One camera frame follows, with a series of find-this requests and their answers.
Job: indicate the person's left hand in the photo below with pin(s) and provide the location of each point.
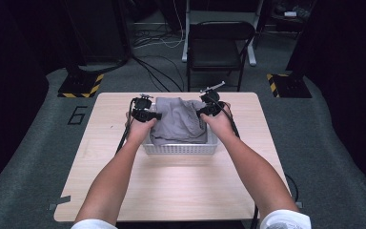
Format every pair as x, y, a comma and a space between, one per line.
140, 129

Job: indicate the white plastic basket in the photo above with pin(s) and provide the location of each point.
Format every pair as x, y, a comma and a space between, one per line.
181, 149

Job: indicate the person's left white sleeve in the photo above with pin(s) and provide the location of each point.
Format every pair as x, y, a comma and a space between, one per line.
92, 224

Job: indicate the dark cabinet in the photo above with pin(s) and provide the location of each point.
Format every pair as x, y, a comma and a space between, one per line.
98, 28

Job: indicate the grey cloth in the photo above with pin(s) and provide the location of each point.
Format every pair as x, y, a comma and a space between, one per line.
178, 122

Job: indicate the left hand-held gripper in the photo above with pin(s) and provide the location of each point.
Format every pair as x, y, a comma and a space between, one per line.
143, 112

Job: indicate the grey tape strip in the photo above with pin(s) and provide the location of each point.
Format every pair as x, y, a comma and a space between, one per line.
58, 202

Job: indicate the person's right hand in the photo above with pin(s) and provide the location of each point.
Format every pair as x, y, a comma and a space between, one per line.
219, 124

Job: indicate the person's white sleeve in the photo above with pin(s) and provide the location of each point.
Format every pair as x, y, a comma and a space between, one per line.
92, 224
286, 219

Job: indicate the person's right white sleeve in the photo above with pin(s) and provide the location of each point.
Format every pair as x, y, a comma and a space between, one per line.
286, 219

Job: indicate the black stand base striped edge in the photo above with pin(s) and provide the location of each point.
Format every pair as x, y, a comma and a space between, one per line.
290, 86
79, 84

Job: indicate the black folding chair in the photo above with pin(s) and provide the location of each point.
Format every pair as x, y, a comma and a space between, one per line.
217, 47
251, 54

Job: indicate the small white device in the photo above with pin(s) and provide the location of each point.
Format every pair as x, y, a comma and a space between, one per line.
290, 14

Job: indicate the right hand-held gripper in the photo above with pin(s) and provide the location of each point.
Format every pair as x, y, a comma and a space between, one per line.
212, 105

